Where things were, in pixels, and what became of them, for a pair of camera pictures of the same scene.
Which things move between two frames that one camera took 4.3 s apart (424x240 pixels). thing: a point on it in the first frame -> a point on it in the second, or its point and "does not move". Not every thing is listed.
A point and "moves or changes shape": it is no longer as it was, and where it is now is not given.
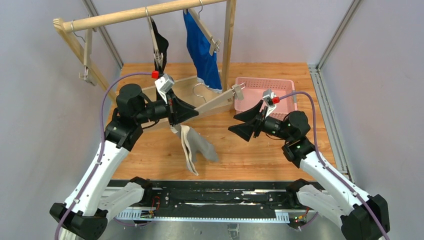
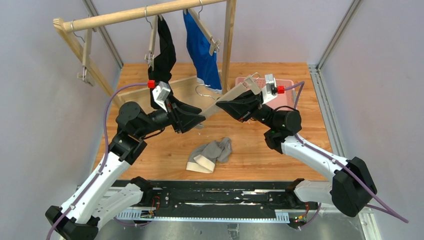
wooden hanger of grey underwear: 236,92 moves or changes shape
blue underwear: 207,68 does not move
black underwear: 162,44 moves or changes shape
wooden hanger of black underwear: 158,55 moves or changes shape
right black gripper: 259,121 -> 252,106
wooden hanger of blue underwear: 213,45 does not move
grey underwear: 193,144 -> 202,158
